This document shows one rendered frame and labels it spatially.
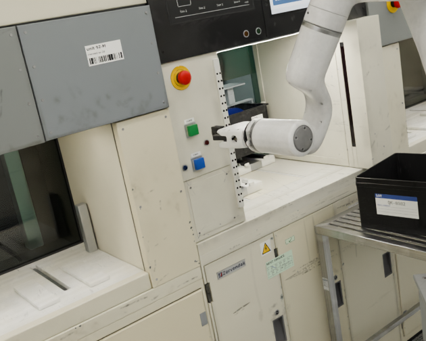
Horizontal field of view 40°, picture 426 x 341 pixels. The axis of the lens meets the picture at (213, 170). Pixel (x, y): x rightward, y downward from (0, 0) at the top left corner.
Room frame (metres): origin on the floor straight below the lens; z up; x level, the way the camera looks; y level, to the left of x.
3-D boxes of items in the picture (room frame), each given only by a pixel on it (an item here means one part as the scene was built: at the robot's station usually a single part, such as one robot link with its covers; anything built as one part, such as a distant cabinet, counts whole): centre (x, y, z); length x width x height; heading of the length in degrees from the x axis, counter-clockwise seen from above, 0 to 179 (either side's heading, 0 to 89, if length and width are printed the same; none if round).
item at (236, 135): (1.45, -0.09, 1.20); 0.11 x 0.10 x 0.07; 35
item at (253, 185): (2.04, -0.02, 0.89); 0.22 x 0.21 x 0.04; 35
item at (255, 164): (2.38, -0.12, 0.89); 0.22 x 0.21 x 0.04; 35
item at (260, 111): (2.38, -0.12, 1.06); 0.24 x 0.20 x 0.32; 125
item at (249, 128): (1.39, -0.13, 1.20); 0.09 x 0.03 x 0.08; 125
